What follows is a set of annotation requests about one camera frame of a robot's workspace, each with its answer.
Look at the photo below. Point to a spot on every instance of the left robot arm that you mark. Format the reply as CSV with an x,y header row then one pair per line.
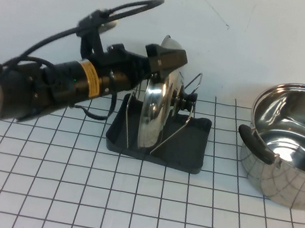
x,y
12,96

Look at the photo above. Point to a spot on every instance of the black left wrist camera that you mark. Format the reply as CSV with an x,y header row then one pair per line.
x,y
92,36

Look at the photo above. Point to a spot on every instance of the white black-grid tablecloth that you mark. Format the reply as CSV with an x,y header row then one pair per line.
x,y
125,203

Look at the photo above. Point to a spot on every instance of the stainless steel pot lid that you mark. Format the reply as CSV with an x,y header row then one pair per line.
x,y
155,111

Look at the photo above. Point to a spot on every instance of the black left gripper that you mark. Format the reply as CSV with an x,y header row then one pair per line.
x,y
130,69

